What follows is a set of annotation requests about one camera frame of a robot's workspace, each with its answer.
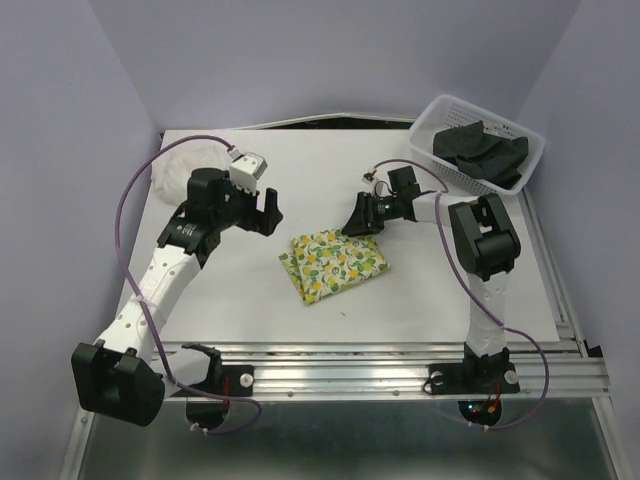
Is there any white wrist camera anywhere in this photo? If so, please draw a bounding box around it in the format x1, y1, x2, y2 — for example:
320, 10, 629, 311
362, 172, 375, 185
229, 152, 268, 195

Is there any white plastic basket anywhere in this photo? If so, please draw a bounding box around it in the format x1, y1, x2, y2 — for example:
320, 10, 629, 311
409, 95, 546, 196

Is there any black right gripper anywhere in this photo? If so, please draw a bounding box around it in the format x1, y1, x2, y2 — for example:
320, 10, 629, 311
342, 190, 401, 235

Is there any black skirt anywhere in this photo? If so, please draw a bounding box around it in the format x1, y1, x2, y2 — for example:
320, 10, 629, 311
433, 121, 529, 189

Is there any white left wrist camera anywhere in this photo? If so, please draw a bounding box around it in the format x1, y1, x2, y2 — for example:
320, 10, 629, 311
229, 152, 268, 195

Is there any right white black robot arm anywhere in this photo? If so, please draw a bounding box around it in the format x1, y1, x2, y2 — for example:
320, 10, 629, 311
342, 166, 521, 395

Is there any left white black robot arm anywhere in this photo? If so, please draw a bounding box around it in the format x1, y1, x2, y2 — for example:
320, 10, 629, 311
71, 168, 283, 426

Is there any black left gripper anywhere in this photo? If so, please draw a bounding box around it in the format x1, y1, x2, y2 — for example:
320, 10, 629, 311
214, 172, 283, 238

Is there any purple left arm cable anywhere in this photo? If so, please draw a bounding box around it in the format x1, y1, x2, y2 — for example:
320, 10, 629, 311
115, 137, 263, 435

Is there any lemon print skirt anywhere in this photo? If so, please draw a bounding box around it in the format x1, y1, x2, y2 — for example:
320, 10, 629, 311
279, 229, 390, 305

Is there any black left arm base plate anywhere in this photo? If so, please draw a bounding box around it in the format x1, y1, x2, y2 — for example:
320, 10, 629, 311
170, 364, 262, 436

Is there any aluminium extrusion rail frame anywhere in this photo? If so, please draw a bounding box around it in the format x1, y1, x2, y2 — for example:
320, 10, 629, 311
61, 321, 632, 479

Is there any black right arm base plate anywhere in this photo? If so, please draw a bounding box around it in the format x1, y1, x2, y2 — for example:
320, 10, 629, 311
422, 361, 521, 427

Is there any white pleated skirt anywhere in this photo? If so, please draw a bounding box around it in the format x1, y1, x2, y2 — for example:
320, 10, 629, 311
151, 141, 231, 206

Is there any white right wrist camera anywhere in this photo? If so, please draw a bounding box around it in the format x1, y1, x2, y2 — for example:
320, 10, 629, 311
362, 172, 375, 185

